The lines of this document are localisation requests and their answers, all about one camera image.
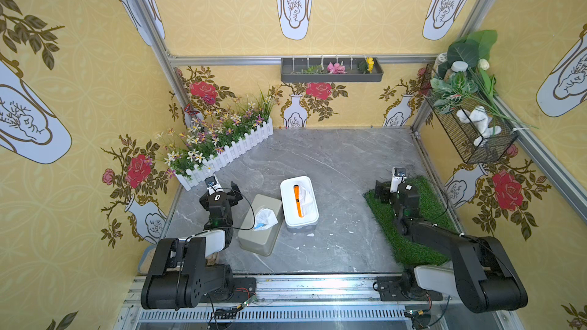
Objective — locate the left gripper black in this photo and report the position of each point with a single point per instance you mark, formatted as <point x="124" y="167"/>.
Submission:
<point x="225" y="197"/>

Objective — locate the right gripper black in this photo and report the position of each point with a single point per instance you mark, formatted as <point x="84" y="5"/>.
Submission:
<point x="394" y="195"/>

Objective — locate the beige tissue box lid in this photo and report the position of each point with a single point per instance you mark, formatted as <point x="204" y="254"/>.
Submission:
<point x="260" y="242"/>

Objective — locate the white tissue box lid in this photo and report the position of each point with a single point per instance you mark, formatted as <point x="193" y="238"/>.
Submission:
<point x="293" y="221"/>

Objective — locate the orange tissue box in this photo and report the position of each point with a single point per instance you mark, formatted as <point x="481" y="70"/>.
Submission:
<point x="304" y="200"/>

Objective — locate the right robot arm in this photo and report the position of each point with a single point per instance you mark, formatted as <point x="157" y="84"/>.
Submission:
<point x="483" y="277"/>

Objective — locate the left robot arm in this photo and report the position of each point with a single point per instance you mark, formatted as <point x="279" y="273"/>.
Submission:
<point x="179" y="275"/>

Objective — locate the white picket fence flower planter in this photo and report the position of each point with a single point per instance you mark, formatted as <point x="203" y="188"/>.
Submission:
<point x="216" y="139"/>

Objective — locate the tray of sand and stones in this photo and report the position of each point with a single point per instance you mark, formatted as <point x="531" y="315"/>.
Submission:
<point x="146" y="259"/>

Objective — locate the white cloth in basket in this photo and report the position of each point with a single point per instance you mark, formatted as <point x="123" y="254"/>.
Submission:
<point x="480" y="120"/>

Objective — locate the green leafy artificial plant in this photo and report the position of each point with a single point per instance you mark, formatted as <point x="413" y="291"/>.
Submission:
<point x="463" y="80"/>

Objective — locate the yellow figure on shelf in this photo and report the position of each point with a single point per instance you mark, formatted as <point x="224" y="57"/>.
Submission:
<point x="370" y="64"/>

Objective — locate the pink flower on shelf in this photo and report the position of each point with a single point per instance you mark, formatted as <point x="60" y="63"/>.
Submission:
<point x="336" y="68"/>

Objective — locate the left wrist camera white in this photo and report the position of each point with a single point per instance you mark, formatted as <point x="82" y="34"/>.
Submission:
<point x="212" y="185"/>

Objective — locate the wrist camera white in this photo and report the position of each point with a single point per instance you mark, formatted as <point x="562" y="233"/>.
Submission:
<point x="399" y="175"/>
<point x="212" y="185"/>

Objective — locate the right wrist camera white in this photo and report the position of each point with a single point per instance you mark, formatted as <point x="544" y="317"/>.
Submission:
<point x="399" y="175"/>

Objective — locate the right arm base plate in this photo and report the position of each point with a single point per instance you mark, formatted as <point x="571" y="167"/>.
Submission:
<point x="398" y="288"/>

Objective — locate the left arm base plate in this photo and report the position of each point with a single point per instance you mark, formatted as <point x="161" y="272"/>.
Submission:
<point x="234" y="290"/>

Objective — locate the black wire wall basket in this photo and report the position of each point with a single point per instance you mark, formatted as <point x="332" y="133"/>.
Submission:
<point x="463" y="135"/>

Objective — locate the grey wall shelf tray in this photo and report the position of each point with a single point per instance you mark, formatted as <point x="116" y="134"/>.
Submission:
<point x="314" y="69"/>

